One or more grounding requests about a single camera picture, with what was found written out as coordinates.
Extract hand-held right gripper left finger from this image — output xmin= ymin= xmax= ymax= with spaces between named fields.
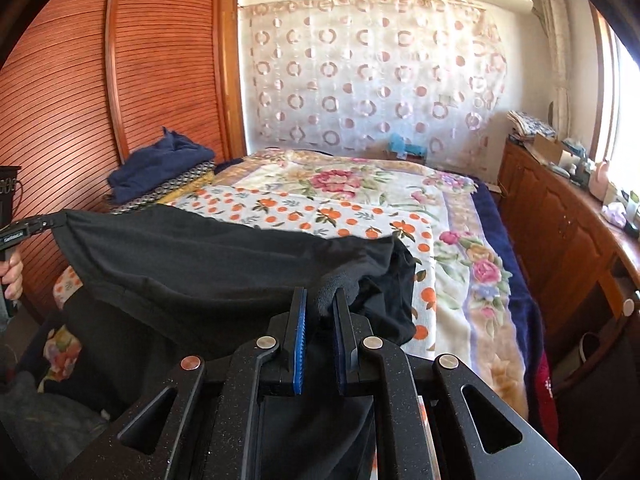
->
xmin=60 ymin=287 xmax=308 ymax=480

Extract low wooden cabinet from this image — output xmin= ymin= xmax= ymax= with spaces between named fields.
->
xmin=497 ymin=137 xmax=640 ymax=396

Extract sheer curtain with circles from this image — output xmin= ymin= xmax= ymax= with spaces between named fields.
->
xmin=239 ymin=0 xmax=508 ymax=168

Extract pink bottle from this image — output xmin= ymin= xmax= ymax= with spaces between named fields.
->
xmin=589 ymin=157 xmax=611 ymax=196

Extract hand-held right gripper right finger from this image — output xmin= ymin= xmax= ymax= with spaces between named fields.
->
xmin=334 ymin=290 xmax=581 ymax=480

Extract teal box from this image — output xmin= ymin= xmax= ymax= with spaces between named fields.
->
xmin=385 ymin=133 xmax=428 ymax=163

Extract dark patterned folded cloth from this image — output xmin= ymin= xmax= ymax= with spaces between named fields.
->
xmin=107 ymin=160 xmax=221 ymax=213

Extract window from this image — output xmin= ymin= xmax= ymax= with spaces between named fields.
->
xmin=587 ymin=5 xmax=640 ymax=181

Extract folded blue print cloth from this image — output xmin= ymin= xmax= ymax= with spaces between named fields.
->
xmin=506 ymin=110 xmax=558 ymax=142

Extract cardboard box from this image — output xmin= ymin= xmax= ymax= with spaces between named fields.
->
xmin=530 ymin=132 xmax=568 ymax=166

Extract navy blue folded clothes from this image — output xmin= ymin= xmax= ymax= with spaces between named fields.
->
xmin=107 ymin=126 xmax=217 ymax=206

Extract black printed t-shirt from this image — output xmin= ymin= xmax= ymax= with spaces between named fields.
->
xmin=50 ymin=205 xmax=418 ymax=480

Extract navy blue blanket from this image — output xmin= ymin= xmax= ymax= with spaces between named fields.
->
xmin=470 ymin=175 xmax=556 ymax=411

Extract person's left hand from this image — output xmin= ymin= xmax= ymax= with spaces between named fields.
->
xmin=0 ymin=250 xmax=25 ymax=301

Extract purple tissue pack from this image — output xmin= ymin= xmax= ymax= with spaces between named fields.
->
xmin=600 ymin=201 xmax=628 ymax=224

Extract floral blanket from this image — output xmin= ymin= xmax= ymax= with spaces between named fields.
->
xmin=207 ymin=149 xmax=531 ymax=421

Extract wooden slatted wardrobe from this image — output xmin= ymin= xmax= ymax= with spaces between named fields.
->
xmin=0 ymin=0 xmax=248 ymax=321

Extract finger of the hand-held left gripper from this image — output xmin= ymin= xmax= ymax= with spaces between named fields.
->
xmin=17 ymin=211 xmax=68 ymax=237

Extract red cloth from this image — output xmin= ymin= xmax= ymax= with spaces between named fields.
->
xmin=535 ymin=350 xmax=558 ymax=411

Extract tied patterned window curtain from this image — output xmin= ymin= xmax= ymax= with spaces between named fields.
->
xmin=532 ymin=0 xmax=571 ymax=138

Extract dark grey cloth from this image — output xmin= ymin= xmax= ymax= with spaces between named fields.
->
xmin=0 ymin=370 xmax=111 ymax=480

